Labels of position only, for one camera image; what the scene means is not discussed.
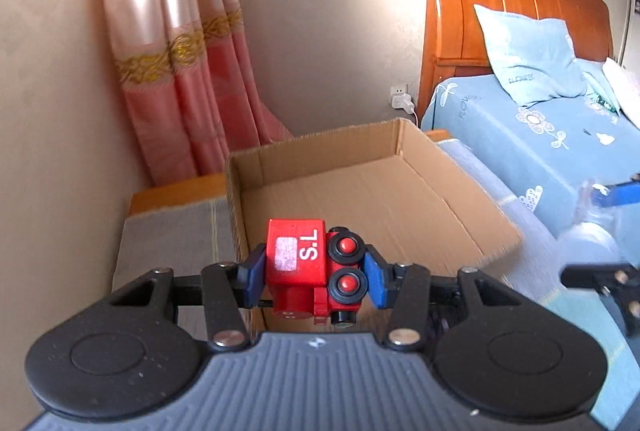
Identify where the clear plastic jar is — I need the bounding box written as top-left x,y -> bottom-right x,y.
558,180 -> 639,272

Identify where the red toy train car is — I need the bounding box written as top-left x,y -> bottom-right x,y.
265,219 -> 369,327

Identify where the blue floral bed sheet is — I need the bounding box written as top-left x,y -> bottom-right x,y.
422,60 -> 639,235

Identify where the wooden bedside table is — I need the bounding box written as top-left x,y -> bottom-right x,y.
130,120 -> 449,225

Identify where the open cardboard box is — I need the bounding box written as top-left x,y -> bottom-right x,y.
227,119 -> 523,276

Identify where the checked table cloth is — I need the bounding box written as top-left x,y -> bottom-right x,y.
112,139 -> 639,430

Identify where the light blue pillow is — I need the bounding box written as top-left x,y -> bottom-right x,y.
474,4 -> 617,107

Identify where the pink patterned curtain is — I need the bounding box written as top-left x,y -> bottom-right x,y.
103,0 -> 291,185

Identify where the white wall socket charger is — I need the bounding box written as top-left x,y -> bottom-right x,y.
390,84 -> 416,114

